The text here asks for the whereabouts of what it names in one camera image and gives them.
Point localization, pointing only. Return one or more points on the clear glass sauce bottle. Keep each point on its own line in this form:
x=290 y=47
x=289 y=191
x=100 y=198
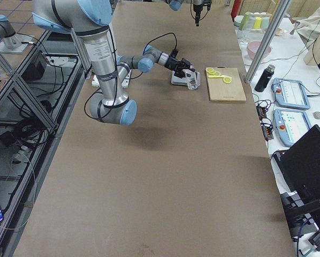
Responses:
x=191 y=79

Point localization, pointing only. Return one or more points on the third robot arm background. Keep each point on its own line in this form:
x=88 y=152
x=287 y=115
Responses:
x=10 y=41

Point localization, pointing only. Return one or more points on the digital kitchen scale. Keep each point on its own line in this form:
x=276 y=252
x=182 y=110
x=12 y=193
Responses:
x=182 y=82

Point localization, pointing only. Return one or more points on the mint green cup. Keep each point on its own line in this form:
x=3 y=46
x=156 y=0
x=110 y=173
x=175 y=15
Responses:
x=238 y=20

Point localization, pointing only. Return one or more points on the yellow cup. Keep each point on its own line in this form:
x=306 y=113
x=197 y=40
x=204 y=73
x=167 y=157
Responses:
x=257 y=22

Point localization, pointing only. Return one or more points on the lemon slice front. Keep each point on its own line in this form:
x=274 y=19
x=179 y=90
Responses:
x=210 y=70

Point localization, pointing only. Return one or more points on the yellow plastic knife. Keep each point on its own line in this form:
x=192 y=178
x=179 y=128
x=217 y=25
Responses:
x=216 y=76

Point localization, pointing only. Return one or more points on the wooden cutting board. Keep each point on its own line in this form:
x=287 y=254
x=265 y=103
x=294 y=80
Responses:
x=219 y=91

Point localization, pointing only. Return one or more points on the lemon slice pair outer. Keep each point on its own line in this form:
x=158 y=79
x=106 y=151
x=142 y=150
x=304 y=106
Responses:
x=227 y=80

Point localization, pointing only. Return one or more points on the pink bowl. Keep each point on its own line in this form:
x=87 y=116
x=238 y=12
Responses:
x=253 y=47

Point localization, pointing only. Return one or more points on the black thermos bottle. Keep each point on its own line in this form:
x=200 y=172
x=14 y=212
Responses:
x=265 y=78

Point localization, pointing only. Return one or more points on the black power strip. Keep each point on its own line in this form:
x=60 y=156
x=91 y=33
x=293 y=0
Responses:
x=265 y=123

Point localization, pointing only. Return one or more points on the teach pendant upper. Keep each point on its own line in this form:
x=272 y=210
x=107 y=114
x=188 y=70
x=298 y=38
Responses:
x=290 y=93

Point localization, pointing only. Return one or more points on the teach pendant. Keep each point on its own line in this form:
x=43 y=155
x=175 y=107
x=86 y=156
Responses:
x=290 y=93
x=290 y=125

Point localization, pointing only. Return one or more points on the teach pendant lower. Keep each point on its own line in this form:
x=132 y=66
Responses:
x=290 y=125

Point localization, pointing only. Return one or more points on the black box under table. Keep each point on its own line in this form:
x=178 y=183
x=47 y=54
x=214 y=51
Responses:
x=36 y=68

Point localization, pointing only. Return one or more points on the black laptop monitor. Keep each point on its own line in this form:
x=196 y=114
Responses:
x=300 y=165

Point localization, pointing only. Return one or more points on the black monitor stand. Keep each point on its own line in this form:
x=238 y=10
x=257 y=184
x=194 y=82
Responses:
x=296 y=209

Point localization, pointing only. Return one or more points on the aluminium frame post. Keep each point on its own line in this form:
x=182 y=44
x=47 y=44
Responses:
x=277 y=17

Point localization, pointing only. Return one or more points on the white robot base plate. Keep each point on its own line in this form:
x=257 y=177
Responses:
x=124 y=83

